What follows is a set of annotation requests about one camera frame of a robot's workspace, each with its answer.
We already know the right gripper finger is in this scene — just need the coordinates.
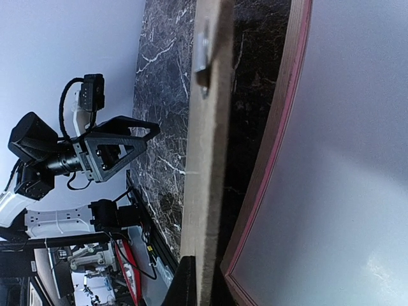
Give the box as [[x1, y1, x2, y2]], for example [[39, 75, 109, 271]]
[[161, 256, 197, 306]]

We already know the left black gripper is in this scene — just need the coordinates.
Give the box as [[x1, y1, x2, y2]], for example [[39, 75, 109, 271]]
[[7, 112, 161, 201]]

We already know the brown cardboard backing board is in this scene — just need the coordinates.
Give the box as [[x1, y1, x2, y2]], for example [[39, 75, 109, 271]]
[[180, 1, 234, 305]]

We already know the photo print white border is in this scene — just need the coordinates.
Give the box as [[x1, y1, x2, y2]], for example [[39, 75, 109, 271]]
[[226, 1, 407, 305]]

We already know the pink wooden picture frame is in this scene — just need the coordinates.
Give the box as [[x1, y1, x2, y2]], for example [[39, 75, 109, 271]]
[[217, 1, 312, 305]]

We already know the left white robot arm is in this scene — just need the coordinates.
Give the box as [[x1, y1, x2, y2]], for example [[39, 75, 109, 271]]
[[1, 112, 161, 243]]

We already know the silver metal turn clip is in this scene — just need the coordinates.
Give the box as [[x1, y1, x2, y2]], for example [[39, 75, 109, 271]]
[[193, 18, 212, 99]]

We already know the black front table rail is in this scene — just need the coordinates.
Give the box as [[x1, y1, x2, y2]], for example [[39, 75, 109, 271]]
[[126, 170, 179, 277]]

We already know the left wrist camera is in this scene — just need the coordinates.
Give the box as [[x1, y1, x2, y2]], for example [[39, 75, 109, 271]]
[[71, 73, 106, 135]]

